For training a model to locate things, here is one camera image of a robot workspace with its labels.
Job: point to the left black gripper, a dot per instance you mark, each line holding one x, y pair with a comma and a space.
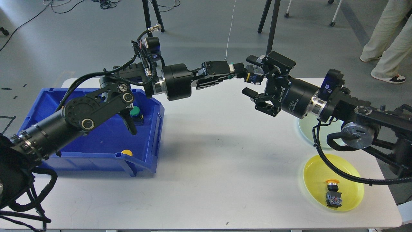
178, 78

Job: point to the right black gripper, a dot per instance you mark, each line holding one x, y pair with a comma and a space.
291, 95

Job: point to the green push button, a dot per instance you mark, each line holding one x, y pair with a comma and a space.
136, 115
254, 75

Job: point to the yellow push button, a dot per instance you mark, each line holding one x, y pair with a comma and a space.
333, 195
127, 152

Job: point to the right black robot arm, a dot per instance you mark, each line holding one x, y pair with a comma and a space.
384, 134

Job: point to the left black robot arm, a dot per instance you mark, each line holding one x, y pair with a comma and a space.
90, 101

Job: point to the light green plate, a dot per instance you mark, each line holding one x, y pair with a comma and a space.
306, 125

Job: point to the yellow plate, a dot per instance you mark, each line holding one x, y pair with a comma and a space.
317, 176

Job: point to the yellow push button front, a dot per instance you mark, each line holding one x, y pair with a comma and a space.
127, 152

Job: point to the right black tripod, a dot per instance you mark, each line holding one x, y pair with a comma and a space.
273, 22

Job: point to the blue plastic bin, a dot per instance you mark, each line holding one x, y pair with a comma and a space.
101, 149

